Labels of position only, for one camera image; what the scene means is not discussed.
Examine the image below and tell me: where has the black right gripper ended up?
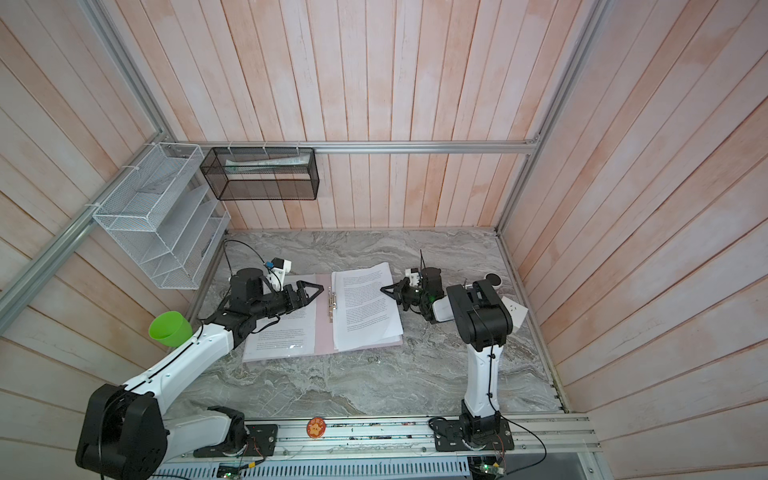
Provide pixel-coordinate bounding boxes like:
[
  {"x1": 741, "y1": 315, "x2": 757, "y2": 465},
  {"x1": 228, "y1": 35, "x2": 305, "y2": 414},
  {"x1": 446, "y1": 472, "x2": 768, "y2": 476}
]
[{"x1": 382, "y1": 278, "x2": 429, "y2": 311}]

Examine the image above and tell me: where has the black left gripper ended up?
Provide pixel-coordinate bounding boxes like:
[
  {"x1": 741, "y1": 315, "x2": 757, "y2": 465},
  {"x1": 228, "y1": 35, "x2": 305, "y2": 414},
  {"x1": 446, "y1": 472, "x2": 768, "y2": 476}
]
[{"x1": 251, "y1": 280, "x2": 324, "y2": 320}]

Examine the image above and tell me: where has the printed white paper sheet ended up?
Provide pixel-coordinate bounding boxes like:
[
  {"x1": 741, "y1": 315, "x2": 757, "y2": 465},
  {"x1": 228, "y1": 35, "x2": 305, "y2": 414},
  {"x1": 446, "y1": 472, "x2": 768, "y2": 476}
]
[{"x1": 242, "y1": 299, "x2": 318, "y2": 363}]

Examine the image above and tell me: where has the white paper stack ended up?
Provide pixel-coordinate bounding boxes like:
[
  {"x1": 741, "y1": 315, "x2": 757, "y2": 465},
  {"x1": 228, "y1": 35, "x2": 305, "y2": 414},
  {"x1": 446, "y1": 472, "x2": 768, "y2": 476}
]
[{"x1": 331, "y1": 262, "x2": 403, "y2": 351}]

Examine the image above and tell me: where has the pink folder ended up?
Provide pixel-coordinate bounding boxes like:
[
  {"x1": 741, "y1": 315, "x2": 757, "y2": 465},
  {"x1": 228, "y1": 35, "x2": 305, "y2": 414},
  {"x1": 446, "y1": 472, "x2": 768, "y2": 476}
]
[{"x1": 242, "y1": 272, "x2": 404, "y2": 364}]

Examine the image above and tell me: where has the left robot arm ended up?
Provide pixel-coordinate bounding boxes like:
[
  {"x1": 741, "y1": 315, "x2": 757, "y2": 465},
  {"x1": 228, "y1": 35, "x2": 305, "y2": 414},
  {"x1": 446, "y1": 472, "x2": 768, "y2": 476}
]
[{"x1": 75, "y1": 268, "x2": 324, "y2": 479}]

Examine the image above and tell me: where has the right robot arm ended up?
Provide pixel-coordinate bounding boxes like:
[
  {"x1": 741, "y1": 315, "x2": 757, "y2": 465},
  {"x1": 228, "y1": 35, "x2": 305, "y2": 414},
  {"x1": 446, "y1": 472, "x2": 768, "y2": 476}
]
[{"x1": 380, "y1": 266, "x2": 519, "y2": 452}]

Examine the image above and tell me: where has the metal folder clip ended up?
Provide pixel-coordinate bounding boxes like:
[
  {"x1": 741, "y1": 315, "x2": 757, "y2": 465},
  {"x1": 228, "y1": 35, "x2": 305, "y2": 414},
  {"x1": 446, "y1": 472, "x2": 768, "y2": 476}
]
[{"x1": 328, "y1": 288, "x2": 337, "y2": 322}]

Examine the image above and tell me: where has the pink round speaker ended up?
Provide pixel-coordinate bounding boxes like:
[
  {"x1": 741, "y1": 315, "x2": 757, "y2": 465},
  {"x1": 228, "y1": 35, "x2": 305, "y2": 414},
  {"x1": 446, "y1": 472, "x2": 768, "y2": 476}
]
[{"x1": 485, "y1": 273, "x2": 502, "y2": 287}]

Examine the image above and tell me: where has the white power socket cube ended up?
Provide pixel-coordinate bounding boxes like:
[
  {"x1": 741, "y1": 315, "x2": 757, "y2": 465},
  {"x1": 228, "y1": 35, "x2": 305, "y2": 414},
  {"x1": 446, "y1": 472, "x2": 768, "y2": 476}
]
[{"x1": 501, "y1": 296, "x2": 528, "y2": 333}]

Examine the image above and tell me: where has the red round badge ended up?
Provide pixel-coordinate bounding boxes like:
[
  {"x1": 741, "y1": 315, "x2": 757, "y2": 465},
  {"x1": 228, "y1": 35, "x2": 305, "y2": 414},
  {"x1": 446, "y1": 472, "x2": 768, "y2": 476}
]
[{"x1": 306, "y1": 417, "x2": 327, "y2": 439}]

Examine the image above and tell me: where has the green plastic goblet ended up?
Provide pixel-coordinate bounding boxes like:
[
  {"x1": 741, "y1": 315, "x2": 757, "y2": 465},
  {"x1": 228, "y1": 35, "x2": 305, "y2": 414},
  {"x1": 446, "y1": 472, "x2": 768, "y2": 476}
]
[{"x1": 148, "y1": 311, "x2": 193, "y2": 348}]

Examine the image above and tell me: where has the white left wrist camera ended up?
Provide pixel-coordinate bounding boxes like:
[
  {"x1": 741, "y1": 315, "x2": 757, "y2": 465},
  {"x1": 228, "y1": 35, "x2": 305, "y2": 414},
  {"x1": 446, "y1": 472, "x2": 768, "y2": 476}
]
[{"x1": 265, "y1": 257, "x2": 292, "y2": 291}]

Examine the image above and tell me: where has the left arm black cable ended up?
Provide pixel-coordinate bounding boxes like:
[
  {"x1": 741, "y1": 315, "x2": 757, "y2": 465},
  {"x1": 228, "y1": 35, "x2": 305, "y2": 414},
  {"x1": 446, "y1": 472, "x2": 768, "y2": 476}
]
[{"x1": 221, "y1": 238, "x2": 268, "y2": 283}]

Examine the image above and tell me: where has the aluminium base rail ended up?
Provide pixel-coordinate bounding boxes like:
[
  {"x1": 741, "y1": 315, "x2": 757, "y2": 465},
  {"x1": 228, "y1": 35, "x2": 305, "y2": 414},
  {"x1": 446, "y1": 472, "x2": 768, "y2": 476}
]
[{"x1": 150, "y1": 414, "x2": 601, "y2": 470}]

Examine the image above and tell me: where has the black wire mesh basket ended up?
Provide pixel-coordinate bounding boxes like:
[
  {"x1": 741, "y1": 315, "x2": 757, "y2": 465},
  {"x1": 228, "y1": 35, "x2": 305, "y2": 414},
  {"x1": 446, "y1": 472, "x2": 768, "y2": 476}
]
[{"x1": 200, "y1": 146, "x2": 320, "y2": 201}]

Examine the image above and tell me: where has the white wire mesh shelf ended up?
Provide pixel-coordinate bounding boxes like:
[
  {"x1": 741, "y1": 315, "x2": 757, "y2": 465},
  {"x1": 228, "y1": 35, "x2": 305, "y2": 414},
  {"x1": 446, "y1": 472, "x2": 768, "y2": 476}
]
[{"x1": 94, "y1": 143, "x2": 230, "y2": 290}]

